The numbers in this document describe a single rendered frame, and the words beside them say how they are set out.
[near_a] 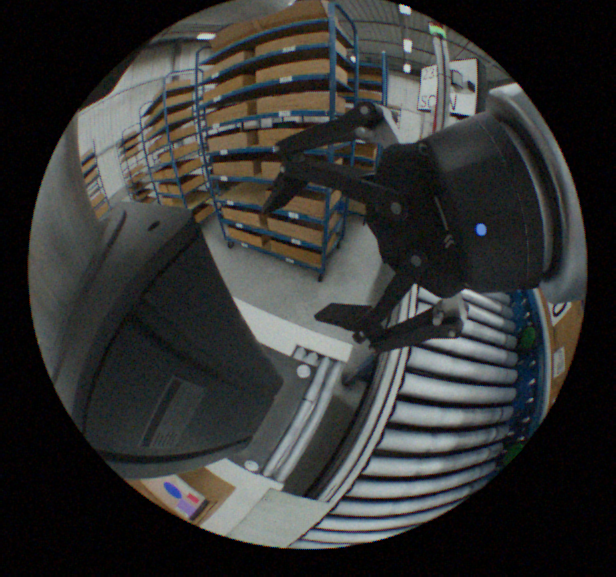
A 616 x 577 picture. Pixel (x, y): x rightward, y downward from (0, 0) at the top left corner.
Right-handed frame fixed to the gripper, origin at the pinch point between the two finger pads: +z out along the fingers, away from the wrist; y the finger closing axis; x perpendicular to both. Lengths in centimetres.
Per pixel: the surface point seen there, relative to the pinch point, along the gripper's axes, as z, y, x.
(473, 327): -8, -37, -34
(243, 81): 36, 100, -34
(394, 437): -5.0, -35.3, 1.8
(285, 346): 15.4, -14.5, 3.8
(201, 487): -1.7, -21.7, 33.4
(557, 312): -45, -45, -48
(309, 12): -21, 114, -53
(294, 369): 11.1, -17.4, 5.5
